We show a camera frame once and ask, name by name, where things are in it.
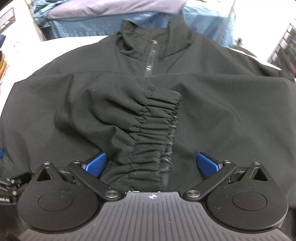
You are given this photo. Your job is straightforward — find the lavender floral bed sheet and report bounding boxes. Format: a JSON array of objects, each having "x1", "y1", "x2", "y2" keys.
[{"x1": 1, "y1": 36, "x2": 105, "y2": 109}]

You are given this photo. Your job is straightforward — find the grey blanket on bed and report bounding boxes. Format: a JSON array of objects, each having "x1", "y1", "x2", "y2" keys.
[{"x1": 48, "y1": 0, "x2": 186, "y2": 19}]

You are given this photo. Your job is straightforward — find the black BLAENZAIGA jacket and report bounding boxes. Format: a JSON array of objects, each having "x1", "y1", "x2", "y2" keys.
[{"x1": 1, "y1": 18, "x2": 295, "y2": 208}]

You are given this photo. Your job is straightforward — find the white device with screen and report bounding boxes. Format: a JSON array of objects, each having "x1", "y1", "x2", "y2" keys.
[{"x1": 0, "y1": 8, "x2": 16, "y2": 34}]

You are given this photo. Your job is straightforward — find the wall power socket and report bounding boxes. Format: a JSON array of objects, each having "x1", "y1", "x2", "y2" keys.
[{"x1": 235, "y1": 38, "x2": 242, "y2": 47}]

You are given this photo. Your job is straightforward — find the folded mustard yellow garment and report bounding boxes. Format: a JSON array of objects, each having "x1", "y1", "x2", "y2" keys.
[{"x1": 0, "y1": 52, "x2": 6, "y2": 78}]

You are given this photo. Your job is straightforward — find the black metal storage rack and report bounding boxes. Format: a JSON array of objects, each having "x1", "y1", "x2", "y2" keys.
[{"x1": 267, "y1": 19, "x2": 296, "y2": 76}]

